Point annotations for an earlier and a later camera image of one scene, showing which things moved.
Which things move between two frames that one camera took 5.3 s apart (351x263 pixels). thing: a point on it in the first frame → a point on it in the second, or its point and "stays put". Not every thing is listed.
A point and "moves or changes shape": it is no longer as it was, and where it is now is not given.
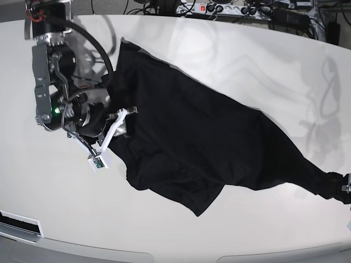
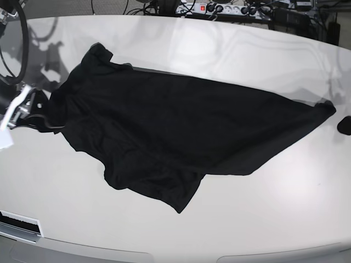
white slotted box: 24,228 stays put
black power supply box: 289,17 stays put
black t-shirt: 197,143 moves or changes shape
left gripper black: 94,120 → 33,112
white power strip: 259,11 stays put
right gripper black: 346,189 → 344,125
